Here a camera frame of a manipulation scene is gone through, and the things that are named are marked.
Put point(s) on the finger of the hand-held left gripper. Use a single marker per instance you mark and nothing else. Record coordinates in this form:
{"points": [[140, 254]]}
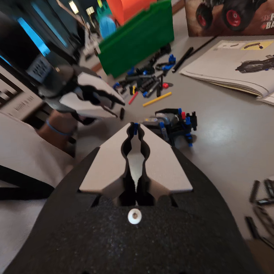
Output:
{"points": [[85, 109], [96, 82]]}

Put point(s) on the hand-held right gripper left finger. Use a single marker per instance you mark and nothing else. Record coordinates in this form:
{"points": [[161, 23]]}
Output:
{"points": [[102, 171]]}

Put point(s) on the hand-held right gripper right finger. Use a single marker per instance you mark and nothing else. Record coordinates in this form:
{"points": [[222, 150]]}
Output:
{"points": [[167, 171]]}

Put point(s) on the small black lego connector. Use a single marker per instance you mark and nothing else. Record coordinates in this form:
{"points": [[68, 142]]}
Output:
{"points": [[122, 113]]}

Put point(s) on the black and blue lego assembly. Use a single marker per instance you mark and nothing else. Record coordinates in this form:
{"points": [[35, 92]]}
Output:
{"points": [[171, 126]]}

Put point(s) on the blue lego pin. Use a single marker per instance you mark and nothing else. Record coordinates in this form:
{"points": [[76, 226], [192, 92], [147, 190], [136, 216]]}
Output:
{"points": [[135, 129]]}

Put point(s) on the person's left forearm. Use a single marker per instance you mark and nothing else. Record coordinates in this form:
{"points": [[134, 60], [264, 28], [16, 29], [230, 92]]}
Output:
{"points": [[57, 139]]}

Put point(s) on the red lego axle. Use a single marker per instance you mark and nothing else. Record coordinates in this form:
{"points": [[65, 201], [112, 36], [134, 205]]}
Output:
{"points": [[133, 98]]}

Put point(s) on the pile of small lego pieces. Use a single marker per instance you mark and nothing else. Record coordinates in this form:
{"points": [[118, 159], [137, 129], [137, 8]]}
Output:
{"points": [[147, 82]]}

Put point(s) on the yellow lego axle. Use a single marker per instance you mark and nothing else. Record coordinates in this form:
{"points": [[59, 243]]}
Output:
{"points": [[157, 99]]}

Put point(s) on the long black lego beam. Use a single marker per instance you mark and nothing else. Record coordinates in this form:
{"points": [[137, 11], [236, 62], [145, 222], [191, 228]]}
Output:
{"points": [[182, 60]]}

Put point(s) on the group of black lego beams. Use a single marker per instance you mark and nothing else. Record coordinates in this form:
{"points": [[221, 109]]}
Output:
{"points": [[260, 205]]}

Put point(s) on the lego instruction booklet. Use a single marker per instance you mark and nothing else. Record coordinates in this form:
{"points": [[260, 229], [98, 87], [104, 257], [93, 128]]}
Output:
{"points": [[224, 70]]}

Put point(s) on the monster truck lego box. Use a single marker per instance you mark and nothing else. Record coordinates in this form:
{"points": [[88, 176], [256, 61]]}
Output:
{"points": [[214, 30]]}

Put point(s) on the blue wristband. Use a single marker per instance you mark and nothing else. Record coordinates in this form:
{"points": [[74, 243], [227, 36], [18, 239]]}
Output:
{"points": [[58, 132]]}

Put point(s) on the green plastic bin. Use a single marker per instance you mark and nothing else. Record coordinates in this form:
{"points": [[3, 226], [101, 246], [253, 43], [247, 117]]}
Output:
{"points": [[137, 42]]}

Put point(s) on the light blue object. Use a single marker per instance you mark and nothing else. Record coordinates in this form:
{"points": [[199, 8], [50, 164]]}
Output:
{"points": [[107, 26]]}

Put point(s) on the person in grey shirt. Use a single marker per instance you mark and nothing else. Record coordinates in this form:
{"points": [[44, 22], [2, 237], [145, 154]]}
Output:
{"points": [[21, 149]]}

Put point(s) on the orange plastic bin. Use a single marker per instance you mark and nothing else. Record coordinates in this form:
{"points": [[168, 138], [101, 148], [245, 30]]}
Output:
{"points": [[128, 8]]}

